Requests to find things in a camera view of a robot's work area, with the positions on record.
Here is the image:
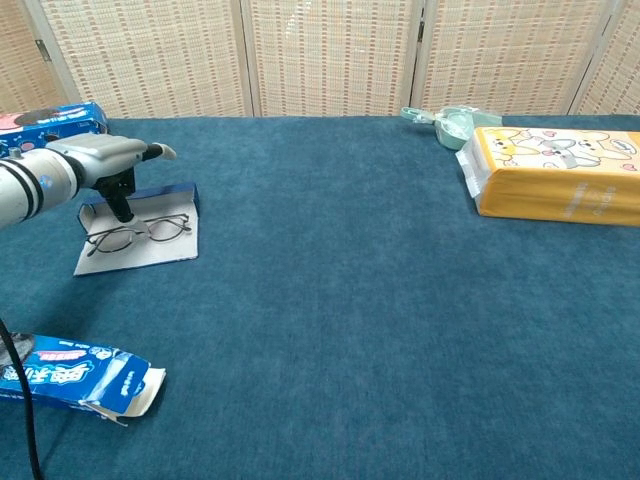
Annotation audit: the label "orange cartoon tissue pack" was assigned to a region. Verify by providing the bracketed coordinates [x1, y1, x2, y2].
[454, 126, 640, 228]

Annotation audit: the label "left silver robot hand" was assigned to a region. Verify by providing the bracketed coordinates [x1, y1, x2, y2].
[44, 132, 178, 225]

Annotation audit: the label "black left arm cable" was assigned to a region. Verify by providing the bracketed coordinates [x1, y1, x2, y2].
[0, 318, 42, 480]

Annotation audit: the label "opened blue Oreo box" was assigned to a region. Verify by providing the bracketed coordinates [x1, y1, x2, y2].
[0, 329, 167, 428]

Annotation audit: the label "bamboo folding screen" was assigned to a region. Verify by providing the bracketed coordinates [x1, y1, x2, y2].
[0, 0, 640, 120]

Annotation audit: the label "teal table cloth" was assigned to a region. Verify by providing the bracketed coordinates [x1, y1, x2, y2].
[0, 114, 640, 480]

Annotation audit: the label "mint green dustpan brush set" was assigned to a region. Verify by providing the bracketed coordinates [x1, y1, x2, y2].
[399, 105, 504, 151]

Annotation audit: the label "dark blue glasses case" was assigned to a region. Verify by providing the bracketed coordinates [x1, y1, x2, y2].
[73, 182, 201, 277]

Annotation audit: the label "closed blue Oreo box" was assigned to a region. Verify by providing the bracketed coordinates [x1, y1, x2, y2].
[0, 101, 110, 151]

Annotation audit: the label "dark-framed eyeglasses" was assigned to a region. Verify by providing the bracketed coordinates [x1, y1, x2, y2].
[85, 213, 193, 258]

